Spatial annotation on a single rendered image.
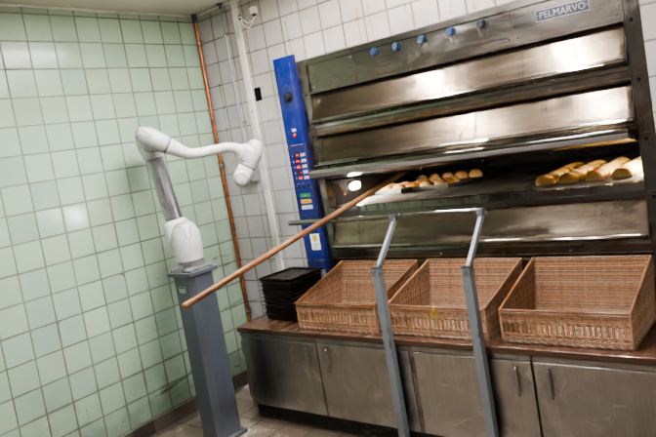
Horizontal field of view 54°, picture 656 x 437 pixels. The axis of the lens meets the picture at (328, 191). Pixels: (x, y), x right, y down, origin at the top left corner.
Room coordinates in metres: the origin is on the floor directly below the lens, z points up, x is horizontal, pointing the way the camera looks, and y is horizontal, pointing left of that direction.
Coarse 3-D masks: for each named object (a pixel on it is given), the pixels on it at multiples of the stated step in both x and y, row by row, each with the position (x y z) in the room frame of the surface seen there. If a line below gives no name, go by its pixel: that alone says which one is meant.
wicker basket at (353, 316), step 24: (360, 264) 3.79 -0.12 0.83; (384, 264) 3.68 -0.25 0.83; (408, 264) 3.58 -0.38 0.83; (312, 288) 3.65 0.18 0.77; (336, 288) 3.81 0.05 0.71; (360, 288) 3.76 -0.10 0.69; (408, 288) 3.44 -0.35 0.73; (312, 312) 3.46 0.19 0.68; (336, 312) 3.36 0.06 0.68; (360, 312) 3.25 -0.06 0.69
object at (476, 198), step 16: (512, 192) 3.20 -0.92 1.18; (528, 192) 3.15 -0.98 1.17; (544, 192) 3.10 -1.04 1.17; (560, 192) 3.05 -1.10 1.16; (576, 192) 3.00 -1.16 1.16; (592, 192) 2.96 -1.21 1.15; (608, 192) 2.91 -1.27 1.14; (336, 208) 3.91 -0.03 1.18; (352, 208) 3.83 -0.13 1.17; (368, 208) 3.76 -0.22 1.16; (384, 208) 3.69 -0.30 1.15; (400, 208) 3.62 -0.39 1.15
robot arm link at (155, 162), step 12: (144, 156) 3.72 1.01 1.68; (156, 156) 3.72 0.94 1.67; (156, 168) 3.73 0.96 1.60; (156, 180) 3.73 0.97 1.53; (168, 180) 3.75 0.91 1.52; (156, 192) 3.76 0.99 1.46; (168, 192) 3.74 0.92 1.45; (168, 204) 3.74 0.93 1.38; (168, 216) 3.74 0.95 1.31; (180, 216) 3.77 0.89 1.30; (168, 228) 3.72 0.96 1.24; (168, 240) 3.73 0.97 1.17
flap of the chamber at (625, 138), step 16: (544, 144) 2.93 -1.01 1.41; (560, 144) 2.88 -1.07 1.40; (576, 144) 2.84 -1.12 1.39; (592, 144) 2.88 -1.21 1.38; (608, 144) 2.93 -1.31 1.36; (416, 160) 3.36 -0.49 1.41; (432, 160) 3.30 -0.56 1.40; (448, 160) 3.24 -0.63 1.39; (464, 160) 3.27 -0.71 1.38; (320, 176) 3.77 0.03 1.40; (336, 176) 3.77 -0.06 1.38
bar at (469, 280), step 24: (360, 216) 3.35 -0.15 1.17; (384, 216) 3.25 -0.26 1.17; (408, 216) 3.16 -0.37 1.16; (432, 216) 3.07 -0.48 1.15; (480, 216) 2.91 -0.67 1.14; (384, 288) 3.05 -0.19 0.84; (384, 312) 3.03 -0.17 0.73; (384, 336) 3.05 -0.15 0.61; (480, 336) 2.73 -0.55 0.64; (480, 360) 2.73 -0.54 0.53; (480, 384) 2.75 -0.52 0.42; (408, 432) 3.05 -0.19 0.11
